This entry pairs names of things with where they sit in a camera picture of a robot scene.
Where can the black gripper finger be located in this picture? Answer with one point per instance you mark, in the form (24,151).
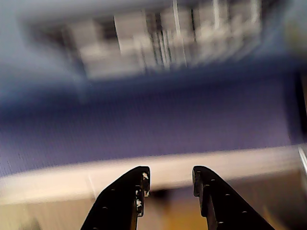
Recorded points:
(223,206)
(117,206)

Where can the blue wooden toy kitchen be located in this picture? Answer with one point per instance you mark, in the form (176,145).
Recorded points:
(144,48)

